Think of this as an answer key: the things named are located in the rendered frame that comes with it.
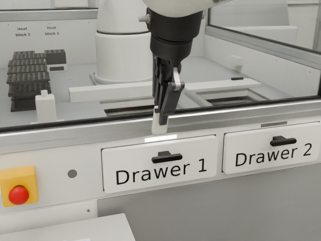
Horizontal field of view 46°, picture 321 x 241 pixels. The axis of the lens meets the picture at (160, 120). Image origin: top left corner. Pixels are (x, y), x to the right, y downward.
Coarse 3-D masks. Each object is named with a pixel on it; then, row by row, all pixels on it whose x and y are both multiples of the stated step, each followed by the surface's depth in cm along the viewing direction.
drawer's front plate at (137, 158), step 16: (144, 144) 90; (160, 144) 91; (176, 144) 92; (192, 144) 93; (208, 144) 95; (112, 160) 88; (128, 160) 89; (144, 160) 90; (192, 160) 95; (208, 160) 96; (112, 176) 89; (144, 176) 92; (160, 176) 93; (176, 176) 95; (192, 176) 96; (208, 176) 98; (112, 192) 91
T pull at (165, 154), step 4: (160, 152) 90; (164, 152) 90; (168, 152) 90; (156, 156) 88; (160, 156) 88; (164, 156) 88; (168, 156) 88; (172, 156) 88; (176, 156) 89; (180, 156) 89; (152, 160) 87; (156, 160) 87; (160, 160) 88; (164, 160) 88; (168, 160) 88; (172, 160) 89; (176, 160) 89
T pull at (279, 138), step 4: (276, 136) 100; (280, 136) 100; (276, 140) 97; (280, 140) 97; (284, 140) 97; (288, 140) 97; (292, 140) 98; (296, 140) 98; (272, 144) 96; (276, 144) 96; (280, 144) 97; (284, 144) 97
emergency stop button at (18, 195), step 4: (12, 188) 78; (16, 188) 78; (20, 188) 78; (24, 188) 79; (12, 192) 78; (16, 192) 78; (20, 192) 78; (24, 192) 78; (28, 192) 79; (12, 196) 78; (16, 196) 78; (20, 196) 78; (24, 196) 78; (28, 196) 79; (12, 200) 78; (16, 200) 78; (20, 200) 78; (24, 200) 79; (16, 204) 79; (20, 204) 79
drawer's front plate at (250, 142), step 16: (272, 128) 100; (288, 128) 101; (304, 128) 102; (320, 128) 104; (224, 144) 98; (240, 144) 98; (256, 144) 99; (288, 144) 102; (304, 144) 104; (224, 160) 99; (240, 160) 99; (256, 160) 101; (272, 160) 102; (288, 160) 104; (304, 160) 106
